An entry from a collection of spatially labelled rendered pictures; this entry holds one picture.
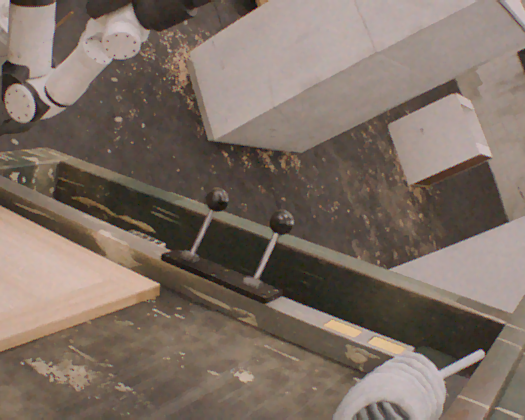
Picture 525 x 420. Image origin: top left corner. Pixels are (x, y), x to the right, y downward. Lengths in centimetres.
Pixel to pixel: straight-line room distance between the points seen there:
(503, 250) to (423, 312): 326
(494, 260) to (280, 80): 189
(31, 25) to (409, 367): 95
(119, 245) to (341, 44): 227
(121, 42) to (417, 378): 78
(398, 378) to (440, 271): 405
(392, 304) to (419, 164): 473
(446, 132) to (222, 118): 268
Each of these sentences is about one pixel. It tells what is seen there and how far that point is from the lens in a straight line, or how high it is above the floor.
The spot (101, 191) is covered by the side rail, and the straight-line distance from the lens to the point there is 148.
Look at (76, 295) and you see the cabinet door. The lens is 96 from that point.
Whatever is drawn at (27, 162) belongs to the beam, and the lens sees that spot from 154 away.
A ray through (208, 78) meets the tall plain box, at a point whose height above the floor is 14.
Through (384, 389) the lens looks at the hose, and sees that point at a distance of 45.
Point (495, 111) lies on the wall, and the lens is 905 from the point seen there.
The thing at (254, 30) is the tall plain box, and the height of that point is 50.
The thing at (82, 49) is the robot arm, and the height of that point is 131.
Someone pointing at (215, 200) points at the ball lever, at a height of 143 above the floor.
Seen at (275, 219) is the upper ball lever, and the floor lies 151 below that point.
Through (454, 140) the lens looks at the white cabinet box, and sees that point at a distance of 575.
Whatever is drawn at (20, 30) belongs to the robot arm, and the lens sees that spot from 125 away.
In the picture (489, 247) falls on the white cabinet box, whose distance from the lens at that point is 440.
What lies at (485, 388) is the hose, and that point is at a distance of 38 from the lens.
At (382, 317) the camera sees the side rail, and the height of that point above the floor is 153.
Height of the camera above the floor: 204
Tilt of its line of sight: 33 degrees down
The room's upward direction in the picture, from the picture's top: 65 degrees clockwise
